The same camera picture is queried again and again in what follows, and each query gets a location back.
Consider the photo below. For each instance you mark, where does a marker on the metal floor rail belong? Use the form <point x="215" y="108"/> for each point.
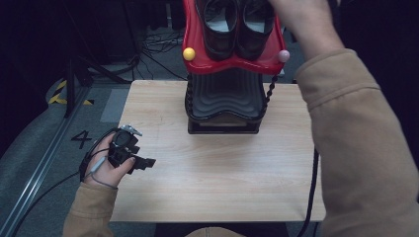
<point x="36" y="177"/>

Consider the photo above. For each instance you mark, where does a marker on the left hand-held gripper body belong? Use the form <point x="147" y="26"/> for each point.
<point x="122" y="148"/>

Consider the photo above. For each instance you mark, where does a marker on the person's left hand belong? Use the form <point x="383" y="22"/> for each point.
<point x="105" y="171"/>

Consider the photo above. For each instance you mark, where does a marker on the black tripod stand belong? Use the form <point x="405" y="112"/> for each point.
<point x="69" y="92"/>

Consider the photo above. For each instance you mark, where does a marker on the black leather shoe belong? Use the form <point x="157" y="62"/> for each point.
<point x="217" y="36"/>
<point x="255" y="39"/>

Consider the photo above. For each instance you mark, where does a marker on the person's right hand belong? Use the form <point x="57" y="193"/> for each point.
<point x="306" y="26"/>

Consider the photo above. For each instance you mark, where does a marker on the red and black shoe rack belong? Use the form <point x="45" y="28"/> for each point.
<point x="227" y="95"/>

